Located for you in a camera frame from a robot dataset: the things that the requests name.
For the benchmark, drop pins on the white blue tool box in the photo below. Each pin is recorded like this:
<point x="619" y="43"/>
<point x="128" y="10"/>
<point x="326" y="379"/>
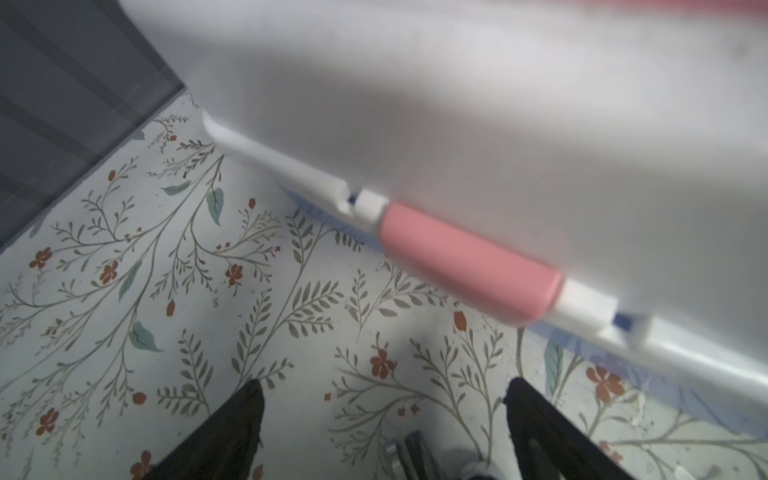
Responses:
<point x="601" y="165"/>

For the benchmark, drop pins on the black ratchet wrench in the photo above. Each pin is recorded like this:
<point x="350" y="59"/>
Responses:
<point x="413" y="459"/>

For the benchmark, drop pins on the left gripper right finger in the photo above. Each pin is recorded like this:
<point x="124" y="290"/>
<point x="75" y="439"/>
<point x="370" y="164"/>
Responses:
<point x="547" y="445"/>

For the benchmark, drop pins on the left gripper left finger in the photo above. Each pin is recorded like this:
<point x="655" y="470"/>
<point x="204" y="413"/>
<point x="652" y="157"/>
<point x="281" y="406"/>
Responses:
<point x="222" y="447"/>

